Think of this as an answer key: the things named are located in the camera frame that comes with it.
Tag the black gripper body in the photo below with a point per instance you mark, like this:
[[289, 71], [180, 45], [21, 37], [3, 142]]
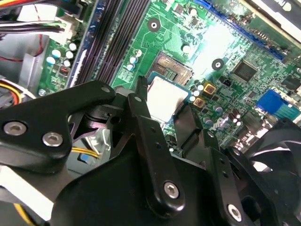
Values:
[[105, 195]]

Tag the silver CPU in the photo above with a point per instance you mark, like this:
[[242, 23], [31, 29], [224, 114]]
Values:
[[164, 99]]

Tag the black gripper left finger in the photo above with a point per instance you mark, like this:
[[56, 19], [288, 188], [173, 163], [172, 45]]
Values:
[[35, 122]]

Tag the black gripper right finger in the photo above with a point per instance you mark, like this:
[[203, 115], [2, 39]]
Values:
[[216, 169]]

